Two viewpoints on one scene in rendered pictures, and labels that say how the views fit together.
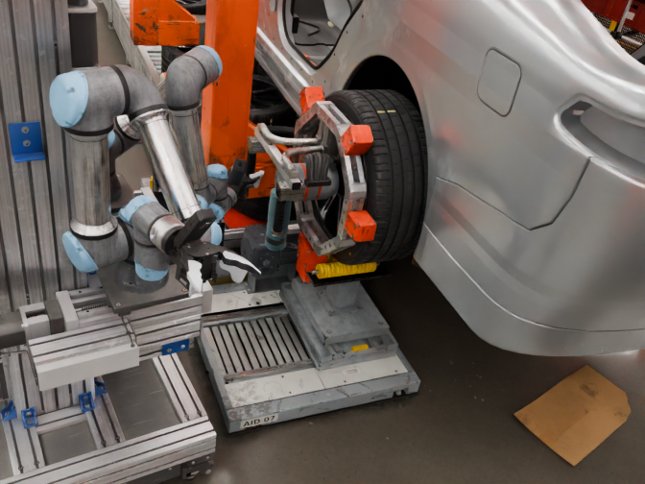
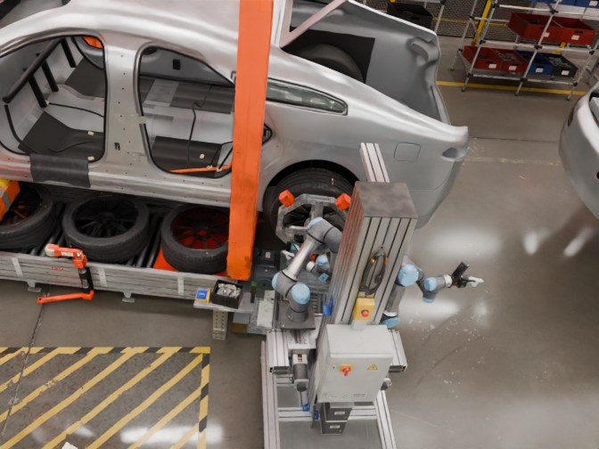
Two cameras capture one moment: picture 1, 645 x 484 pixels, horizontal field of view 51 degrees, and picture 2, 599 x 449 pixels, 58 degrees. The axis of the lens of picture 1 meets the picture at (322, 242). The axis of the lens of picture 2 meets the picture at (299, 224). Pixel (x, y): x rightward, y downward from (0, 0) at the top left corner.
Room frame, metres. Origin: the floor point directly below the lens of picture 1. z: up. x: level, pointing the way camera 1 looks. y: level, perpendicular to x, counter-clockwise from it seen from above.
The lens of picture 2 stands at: (1.14, 2.77, 3.59)
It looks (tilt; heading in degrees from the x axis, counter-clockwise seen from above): 43 degrees down; 293
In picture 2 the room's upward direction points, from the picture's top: 10 degrees clockwise
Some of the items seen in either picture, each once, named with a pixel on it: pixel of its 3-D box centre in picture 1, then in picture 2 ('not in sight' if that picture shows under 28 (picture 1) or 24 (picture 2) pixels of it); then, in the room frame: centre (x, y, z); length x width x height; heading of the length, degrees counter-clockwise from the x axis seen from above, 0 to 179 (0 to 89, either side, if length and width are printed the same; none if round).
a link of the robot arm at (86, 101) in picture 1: (92, 176); (395, 293); (1.41, 0.59, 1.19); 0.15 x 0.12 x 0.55; 139
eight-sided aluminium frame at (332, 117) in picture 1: (323, 180); (313, 225); (2.22, 0.03, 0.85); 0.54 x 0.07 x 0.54; 28
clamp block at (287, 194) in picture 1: (290, 189); not in sight; (1.97, 0.14, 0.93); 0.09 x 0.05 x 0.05; 118
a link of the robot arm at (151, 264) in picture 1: (157, 253); (429, 291); (1.25, 0.38, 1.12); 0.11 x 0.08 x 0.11; 139
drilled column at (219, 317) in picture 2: not in sight; (220, 318); (2.55, 0.72, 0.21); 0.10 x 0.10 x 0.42; 28
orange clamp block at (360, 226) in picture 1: (360, 226); not in sight; (1.94, -0.12, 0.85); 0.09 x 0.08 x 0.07; 28
